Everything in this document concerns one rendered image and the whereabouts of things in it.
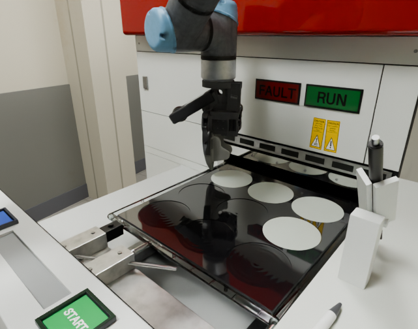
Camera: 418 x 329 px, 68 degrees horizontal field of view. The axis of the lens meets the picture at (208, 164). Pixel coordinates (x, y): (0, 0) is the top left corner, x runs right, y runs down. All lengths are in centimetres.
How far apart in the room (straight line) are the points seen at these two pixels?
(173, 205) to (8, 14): 186
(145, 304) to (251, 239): 20
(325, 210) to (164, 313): 37
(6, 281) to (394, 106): 66
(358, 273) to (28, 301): 36
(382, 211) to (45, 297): 37
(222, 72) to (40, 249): 45
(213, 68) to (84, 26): 166
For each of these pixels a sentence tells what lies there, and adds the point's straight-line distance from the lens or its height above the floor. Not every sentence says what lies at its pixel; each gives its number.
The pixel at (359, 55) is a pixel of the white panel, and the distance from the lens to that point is 69.
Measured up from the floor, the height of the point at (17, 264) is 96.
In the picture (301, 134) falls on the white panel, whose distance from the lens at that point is 75.
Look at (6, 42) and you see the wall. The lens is 229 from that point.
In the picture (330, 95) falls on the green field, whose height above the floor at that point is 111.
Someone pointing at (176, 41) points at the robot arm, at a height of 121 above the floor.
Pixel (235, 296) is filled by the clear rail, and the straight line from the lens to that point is 45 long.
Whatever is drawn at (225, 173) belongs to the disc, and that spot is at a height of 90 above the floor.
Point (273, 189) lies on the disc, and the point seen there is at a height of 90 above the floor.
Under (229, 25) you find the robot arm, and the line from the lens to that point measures 66.
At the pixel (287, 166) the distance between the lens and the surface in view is 78.
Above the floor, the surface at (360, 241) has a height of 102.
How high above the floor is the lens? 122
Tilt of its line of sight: 23 degrees down
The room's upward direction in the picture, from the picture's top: straight up
